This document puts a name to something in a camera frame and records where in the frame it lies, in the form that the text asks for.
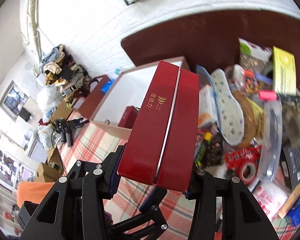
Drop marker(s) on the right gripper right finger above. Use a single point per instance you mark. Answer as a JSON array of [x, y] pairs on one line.
[[243, 217]]

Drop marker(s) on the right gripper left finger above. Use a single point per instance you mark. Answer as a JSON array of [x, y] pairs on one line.
[[102, 179]]

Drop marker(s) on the large red gift box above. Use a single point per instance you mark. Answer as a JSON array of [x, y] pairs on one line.
[[160, 148]]

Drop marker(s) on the clear plastic cutlery case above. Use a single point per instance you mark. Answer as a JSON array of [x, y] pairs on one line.
[[271, 142]]

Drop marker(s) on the small red box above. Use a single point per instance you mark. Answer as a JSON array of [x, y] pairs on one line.
[[129, 117]]

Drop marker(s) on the pink white plastic bag pack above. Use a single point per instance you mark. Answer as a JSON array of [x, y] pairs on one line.
[[271, 196]]

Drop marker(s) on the red tape roll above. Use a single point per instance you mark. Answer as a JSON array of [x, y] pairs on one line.
[[247, 171]]

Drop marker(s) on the blue mentos box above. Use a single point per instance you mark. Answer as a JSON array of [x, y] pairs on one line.
[[293, 215]]

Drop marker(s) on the gold brown small box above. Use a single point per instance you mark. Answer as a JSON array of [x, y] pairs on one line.
[[293, 196]]

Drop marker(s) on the black product box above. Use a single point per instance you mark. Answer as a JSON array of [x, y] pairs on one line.
[[290, 164]]

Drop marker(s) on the floral shoe insole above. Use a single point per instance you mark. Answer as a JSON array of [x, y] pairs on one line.
[[231, 118]]

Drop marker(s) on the brown cardboard storage box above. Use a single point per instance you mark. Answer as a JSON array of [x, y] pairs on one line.
[[129, 89]]

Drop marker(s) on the orange white medicine box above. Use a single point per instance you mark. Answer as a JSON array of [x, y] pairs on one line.
[[207, 114]]

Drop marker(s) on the pink cap black marker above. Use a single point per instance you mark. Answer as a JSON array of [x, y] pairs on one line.
[[270, 95]]

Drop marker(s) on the blue tissue pack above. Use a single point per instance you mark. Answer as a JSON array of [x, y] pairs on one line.
[[107, 86]]

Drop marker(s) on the pile of clothes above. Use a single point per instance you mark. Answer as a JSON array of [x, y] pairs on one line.
[[63, 73]]

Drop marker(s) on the blue rim mesh strainer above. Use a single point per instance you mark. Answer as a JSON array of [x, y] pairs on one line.
[[205, 77]]

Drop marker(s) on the yellow green medicine box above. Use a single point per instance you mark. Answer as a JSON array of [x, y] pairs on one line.
[[284, 72]]

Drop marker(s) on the herb sachet fabric top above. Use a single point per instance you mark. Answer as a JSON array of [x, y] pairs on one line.
[[253, 57]]

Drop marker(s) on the dark wooden headboard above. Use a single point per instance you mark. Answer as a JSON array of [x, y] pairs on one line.
[[210, 39]]

